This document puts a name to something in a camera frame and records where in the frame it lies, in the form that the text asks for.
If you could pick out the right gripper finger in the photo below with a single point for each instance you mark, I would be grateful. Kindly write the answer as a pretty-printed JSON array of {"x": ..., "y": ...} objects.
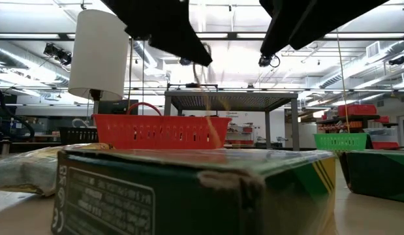
[
  {"x": 283, "y": 23},
  {"x": 329, "y": 16}
]

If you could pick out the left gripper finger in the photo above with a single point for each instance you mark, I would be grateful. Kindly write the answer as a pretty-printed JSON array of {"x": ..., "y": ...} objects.
[{"x": 162, "y": 23}]

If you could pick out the red rubber band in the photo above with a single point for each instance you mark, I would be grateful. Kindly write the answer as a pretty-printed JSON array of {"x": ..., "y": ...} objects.
[{"x": 144, "y": 103}]

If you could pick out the red plastic basket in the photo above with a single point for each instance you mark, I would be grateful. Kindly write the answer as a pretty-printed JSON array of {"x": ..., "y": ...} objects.
[{"x": 162, "y": 132}]

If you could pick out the yellow rubber band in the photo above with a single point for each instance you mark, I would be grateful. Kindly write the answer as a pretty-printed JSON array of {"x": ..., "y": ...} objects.
[{"x": 213, "y": 130}]

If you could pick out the green plastic basket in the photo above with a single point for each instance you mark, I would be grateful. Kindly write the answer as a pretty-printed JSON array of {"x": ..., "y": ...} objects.
[{"x": 342, "y": 142}]

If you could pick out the dark green crayon box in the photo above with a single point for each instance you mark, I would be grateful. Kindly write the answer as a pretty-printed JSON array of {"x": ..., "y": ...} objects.
[{"x": 378, "y": 176}]

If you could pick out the crayon box torn green side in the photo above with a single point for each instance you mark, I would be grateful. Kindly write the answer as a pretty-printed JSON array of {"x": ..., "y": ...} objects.
[{"x": 156, "y": 196}]

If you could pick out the crinkled snack bag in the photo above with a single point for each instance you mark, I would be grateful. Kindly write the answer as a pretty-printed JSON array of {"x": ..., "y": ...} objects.
[{"x": 22, "y": 169}]

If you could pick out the black ceiling spotlight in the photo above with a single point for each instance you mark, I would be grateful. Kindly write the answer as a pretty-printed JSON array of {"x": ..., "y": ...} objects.
[
  {"x": 397, "y": 60},
  {"x": 268, "y": 62},
  {"x": 56, "y": 52},
  {"x": 185, "y": 62}
]

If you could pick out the white shade table lamp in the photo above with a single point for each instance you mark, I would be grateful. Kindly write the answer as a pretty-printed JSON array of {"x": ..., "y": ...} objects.
[{"x": 100, "y": 49}]

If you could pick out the grey metal shelf riser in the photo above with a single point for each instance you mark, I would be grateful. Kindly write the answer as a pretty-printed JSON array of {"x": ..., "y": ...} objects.
[{"x": 227, "y": 98}]

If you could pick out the black monitor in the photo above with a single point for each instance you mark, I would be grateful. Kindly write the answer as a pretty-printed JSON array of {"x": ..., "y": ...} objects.
[{"x": 120, "y": 107}]

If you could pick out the red storage bin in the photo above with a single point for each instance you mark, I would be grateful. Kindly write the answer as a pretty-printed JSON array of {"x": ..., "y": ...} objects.
[
  {"x": 356, "y": 110},
  {"x": 384, "y": 145}
]

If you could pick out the dark storage rack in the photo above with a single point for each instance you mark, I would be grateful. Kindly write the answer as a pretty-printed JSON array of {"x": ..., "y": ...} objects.
[{"x": 351, "y": 117}]

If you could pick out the rack with red bins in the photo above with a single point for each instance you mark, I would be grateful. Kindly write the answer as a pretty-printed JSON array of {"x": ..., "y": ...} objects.
[{"x": 247, "y": 129}]

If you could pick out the clear plastic bin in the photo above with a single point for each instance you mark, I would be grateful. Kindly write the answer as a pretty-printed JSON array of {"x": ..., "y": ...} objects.
[{"x": 382, "y": 134}]

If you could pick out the black plastic basket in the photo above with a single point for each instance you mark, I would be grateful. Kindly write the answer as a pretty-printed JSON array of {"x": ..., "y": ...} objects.
[{"x": 77, "y": 134}]

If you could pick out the overhead frame beam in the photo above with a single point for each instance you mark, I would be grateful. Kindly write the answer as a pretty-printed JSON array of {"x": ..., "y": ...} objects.
[{"x": 234, "y": 36}]

